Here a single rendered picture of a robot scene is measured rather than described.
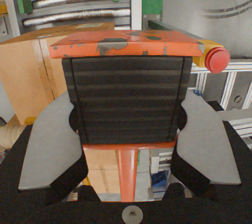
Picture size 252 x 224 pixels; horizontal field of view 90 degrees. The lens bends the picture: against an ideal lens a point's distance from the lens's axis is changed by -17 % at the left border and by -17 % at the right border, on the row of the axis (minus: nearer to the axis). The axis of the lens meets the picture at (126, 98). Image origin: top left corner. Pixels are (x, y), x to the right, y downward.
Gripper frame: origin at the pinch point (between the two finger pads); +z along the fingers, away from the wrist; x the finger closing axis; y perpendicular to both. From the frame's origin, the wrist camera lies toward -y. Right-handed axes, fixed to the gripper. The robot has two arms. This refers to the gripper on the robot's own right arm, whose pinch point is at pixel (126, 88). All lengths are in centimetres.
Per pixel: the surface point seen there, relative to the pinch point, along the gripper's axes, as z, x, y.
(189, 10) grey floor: 127, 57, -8
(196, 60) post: 29.1, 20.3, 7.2
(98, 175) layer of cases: 72, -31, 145
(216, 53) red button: 22.9, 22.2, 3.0
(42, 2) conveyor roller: 72, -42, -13
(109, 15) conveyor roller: 72, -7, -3
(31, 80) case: 31.8, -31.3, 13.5
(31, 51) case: 31.9, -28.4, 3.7
